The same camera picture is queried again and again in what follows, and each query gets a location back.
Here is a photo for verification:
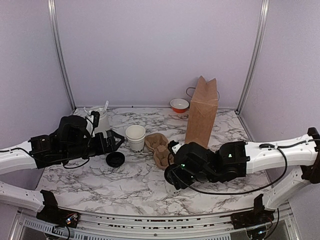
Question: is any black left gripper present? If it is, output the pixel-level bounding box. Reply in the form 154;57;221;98
62;129;125;162

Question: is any white paper coffee cup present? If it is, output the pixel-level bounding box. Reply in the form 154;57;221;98
165;183;181;196

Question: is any brown paper bag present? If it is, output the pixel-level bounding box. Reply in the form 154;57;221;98
185;76;218;148

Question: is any brown cardboard cup carrier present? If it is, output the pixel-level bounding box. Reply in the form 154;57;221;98
144;133;174;170

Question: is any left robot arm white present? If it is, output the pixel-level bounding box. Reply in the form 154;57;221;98
0;112;125;223

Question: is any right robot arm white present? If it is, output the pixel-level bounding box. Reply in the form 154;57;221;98
164;127;320;224

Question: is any black lid stack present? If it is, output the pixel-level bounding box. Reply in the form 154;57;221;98
105;151;125;168

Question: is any white ribbed canister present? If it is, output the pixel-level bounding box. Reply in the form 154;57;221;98
88;106;111;138

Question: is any white wrapped stir stick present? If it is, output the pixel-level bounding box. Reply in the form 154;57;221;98
103;100;109;112

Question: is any orange white bowl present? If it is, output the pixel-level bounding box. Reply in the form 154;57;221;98
170;98;189;114

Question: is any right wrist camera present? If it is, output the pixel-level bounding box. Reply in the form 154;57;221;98
167;140;184;156

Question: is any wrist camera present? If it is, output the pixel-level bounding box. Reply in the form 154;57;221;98
167;140;184;156
85;110;100;137

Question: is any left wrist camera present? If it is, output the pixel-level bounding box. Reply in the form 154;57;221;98
85;110;100;137

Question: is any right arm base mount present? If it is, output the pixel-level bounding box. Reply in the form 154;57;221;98
230;193;275;230

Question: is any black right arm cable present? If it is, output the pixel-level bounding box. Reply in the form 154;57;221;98
167;143;288;196

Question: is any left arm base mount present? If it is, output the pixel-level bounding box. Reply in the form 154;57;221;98
36;190;80;228

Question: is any aluminium frame post right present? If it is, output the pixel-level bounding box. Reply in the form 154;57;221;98
236;0;270;115

